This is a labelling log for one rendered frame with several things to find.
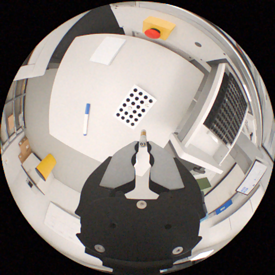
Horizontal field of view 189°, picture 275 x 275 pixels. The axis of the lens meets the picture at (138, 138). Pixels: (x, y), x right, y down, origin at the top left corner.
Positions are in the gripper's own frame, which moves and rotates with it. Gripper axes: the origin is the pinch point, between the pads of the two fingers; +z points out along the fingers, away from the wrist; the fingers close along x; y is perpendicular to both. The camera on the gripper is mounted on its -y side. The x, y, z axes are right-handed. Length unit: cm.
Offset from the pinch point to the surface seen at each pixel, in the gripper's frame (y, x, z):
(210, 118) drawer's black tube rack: -2.0, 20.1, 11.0
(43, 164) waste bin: 96, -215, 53
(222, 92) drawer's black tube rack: -11.1, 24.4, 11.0
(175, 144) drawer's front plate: 6.0, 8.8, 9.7
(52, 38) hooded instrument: -46, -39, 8
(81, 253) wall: 273, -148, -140
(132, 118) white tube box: 1.8, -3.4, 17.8
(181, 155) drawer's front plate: 6.4, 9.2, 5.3
